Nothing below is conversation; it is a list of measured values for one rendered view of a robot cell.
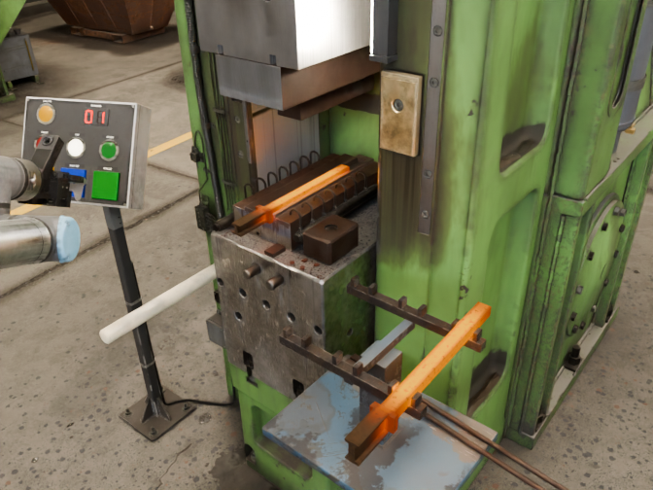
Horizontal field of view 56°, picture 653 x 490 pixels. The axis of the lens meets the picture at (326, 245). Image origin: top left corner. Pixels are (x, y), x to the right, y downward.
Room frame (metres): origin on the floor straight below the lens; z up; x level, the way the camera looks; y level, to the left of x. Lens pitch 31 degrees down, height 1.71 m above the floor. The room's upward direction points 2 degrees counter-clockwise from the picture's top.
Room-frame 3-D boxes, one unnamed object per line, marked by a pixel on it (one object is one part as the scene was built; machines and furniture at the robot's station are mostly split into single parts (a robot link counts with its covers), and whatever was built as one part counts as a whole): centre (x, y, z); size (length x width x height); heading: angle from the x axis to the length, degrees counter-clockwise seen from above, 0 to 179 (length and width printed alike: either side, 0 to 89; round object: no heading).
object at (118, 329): (1.50, 0.49, 0.62); 0.44 x 0.05 x 0.05; 141
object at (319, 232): (1.28, -0.01, 0.95); 0.12 x 0.08 x 0.06; 141
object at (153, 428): (1.65, 0.65, 0.05); 0.22 x 0.22 x 0.09; 51
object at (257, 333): (1.49, -0.02, 0.69); 0.56 x 0.38 x 0.45; 141
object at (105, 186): (1.50, 0.58, 1.01); 0.07 x 0.05 x 0.07; 76
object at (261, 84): (1.51, 0.03, 1.32); 0.42 x 0.20 x 0.10; 141
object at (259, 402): (1.49, -0.02, 0.23); 0.55 x 0.37 x 0.47; 141
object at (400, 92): (1.25, -0.16, 1.27); 0.09 x 0.02 x 0.17; 51
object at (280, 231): (1.51, 0.03, 0.96); 0.42 x 0.20 x 0.09; 141
